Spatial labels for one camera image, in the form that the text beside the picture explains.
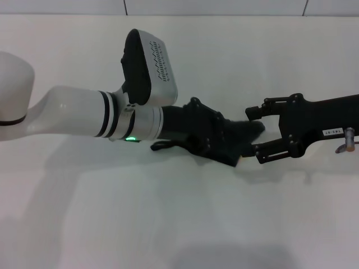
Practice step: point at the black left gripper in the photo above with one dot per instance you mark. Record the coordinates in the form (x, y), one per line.
(179, 123)

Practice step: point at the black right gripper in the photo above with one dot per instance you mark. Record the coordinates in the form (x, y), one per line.
(319, 120)

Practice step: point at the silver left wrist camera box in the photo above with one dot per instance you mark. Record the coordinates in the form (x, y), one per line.
(160, 67)

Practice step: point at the dark rag with loop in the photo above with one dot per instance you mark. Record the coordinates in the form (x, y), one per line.
(246, 131)

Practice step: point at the silver plug on right gripper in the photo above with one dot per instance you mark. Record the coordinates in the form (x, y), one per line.
(349, 138)

